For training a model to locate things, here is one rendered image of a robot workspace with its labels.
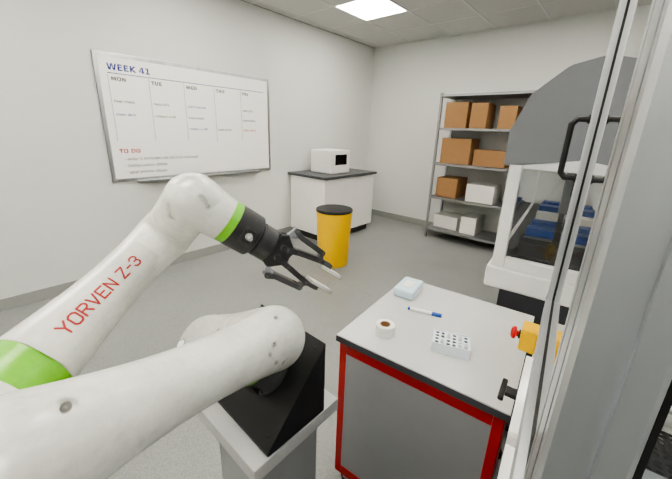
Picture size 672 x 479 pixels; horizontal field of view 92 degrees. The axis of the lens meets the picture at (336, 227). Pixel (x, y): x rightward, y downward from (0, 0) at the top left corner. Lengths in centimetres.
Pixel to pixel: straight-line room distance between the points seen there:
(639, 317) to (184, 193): 60
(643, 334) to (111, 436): 43
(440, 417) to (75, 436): 101
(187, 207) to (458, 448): 106
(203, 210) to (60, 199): 299
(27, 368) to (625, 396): 59
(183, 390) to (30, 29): 331
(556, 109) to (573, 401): 137
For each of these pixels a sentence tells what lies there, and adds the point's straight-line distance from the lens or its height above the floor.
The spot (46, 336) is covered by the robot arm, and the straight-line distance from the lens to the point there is 60.
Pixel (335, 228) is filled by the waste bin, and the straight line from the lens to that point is 345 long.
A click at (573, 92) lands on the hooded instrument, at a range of 155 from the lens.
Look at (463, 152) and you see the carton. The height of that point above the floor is 125.
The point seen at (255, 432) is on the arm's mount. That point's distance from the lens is 94.
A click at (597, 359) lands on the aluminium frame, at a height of 137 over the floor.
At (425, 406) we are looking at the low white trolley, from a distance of 123.
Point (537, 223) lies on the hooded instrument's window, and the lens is 161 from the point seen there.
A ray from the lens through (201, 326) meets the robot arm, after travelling 78.
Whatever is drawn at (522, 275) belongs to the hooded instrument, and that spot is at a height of 89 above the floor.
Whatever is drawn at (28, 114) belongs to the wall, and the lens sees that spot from 352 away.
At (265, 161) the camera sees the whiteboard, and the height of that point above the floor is 106.
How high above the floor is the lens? 148
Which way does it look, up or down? 17 degrees down
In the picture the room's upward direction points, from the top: 2 degrees clockwise
